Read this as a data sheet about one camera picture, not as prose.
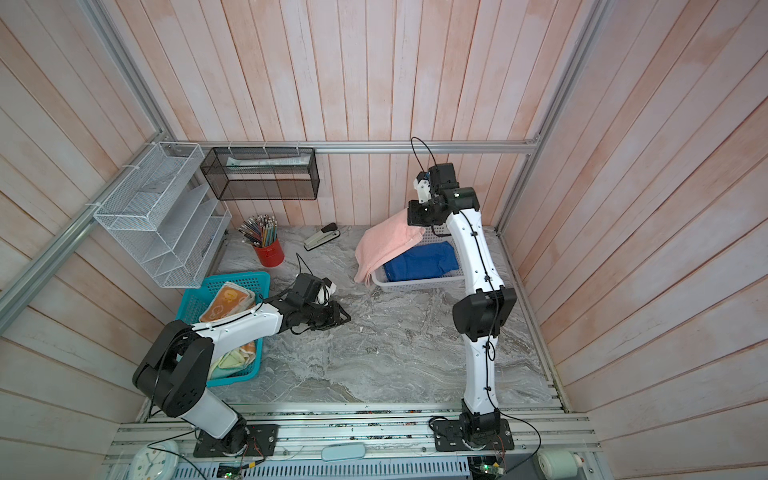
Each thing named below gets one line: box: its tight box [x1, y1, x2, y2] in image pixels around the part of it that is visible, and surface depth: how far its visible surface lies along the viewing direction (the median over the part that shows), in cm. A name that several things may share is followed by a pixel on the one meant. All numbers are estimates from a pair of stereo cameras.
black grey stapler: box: [303, 222, 341, 251], surface depth 117 cm
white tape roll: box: [536, 450, 583, 480], surface depth 65 cm
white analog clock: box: [128, 440, 180, 480], surface depth 70 cm
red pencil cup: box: [253, 239, 285, 268], surface depth 106 cm
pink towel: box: [354, 208, 426, 287], surface depth 90 cm
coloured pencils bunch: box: [238, 214, 278, 247], surface depth 103 cm
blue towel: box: [383, 241, 460, 282], surface depth 107 cm
